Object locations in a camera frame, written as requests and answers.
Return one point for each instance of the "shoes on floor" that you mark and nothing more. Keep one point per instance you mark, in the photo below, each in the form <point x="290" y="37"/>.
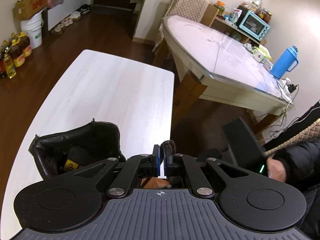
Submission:
<point x="69" y="20"/>

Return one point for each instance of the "teal toaster oven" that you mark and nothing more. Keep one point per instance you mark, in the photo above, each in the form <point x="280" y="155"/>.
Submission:
<point x="252" y="24"/>

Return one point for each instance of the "black jacket sleeve forearm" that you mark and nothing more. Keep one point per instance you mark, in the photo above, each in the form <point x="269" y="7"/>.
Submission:
<point x="302" y="172"/>

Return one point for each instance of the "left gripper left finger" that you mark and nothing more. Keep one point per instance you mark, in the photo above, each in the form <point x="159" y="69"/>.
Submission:
<point x="73" y="199"/>

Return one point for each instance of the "cardboard box with hat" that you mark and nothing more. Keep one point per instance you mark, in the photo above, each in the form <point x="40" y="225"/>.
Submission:
<point x="26" y="9"/>

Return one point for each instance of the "quilted dining chair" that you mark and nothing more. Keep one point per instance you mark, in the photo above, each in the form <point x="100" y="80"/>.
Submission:
<point x="201" y="11"/>

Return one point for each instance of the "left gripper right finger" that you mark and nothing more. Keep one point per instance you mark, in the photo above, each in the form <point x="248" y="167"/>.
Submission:
<point x="247" y="199"/>

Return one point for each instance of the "beige quilted chair cushion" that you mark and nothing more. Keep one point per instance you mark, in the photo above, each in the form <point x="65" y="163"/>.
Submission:
<point x="309" y="134"/>

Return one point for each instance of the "white dining table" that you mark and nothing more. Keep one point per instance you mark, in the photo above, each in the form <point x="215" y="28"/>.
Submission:
<point x="214" y="67"/>

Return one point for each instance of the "brown leather work boot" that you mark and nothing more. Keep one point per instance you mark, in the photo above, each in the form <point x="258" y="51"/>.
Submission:
<point x="59" y="153"/>

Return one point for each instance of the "white plastic bucket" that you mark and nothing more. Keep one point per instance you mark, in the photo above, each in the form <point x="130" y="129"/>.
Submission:
<point x="33" y="29"/>

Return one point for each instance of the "cooking oil bottles cluster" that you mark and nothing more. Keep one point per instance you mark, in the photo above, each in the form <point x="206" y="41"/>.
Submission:
<point x="14" y="51"/>

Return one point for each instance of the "blue thermos jug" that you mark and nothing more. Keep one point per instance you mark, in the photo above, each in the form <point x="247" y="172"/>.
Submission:
<point x="286" y="63"/>

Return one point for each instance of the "dark brown shoelace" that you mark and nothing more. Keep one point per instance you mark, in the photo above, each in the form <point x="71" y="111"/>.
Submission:
<point x="168" y="148"/>

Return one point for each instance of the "person's right hand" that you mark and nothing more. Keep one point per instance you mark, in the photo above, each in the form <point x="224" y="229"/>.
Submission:
<point x="276" y="170"/>

